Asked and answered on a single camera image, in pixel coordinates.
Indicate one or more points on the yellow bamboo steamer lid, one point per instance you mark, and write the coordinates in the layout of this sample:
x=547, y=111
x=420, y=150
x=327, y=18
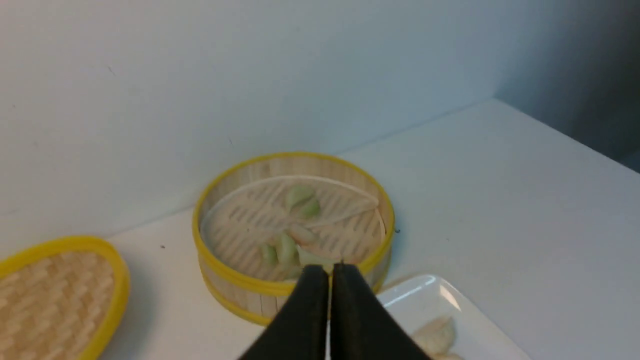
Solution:
x=62, y=300

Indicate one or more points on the pale green dumpling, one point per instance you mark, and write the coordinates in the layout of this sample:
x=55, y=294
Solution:
x=286, y=250

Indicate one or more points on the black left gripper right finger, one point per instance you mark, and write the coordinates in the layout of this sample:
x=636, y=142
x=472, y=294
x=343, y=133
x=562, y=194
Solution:
x=360, y=326

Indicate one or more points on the yellow bamboo steamer basket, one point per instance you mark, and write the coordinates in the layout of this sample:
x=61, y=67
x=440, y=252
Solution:
x=258, y=301

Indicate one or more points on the white steamer liner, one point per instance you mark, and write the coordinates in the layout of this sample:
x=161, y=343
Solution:
x=348, y=226

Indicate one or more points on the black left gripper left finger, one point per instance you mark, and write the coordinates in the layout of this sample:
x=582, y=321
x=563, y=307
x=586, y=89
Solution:
x=299, y=330

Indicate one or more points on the white square plate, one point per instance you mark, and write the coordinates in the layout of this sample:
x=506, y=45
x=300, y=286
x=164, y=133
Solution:
x=417, y=300

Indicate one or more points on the green dumpling in steamer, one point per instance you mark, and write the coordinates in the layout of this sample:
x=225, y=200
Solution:
x=268, y=254

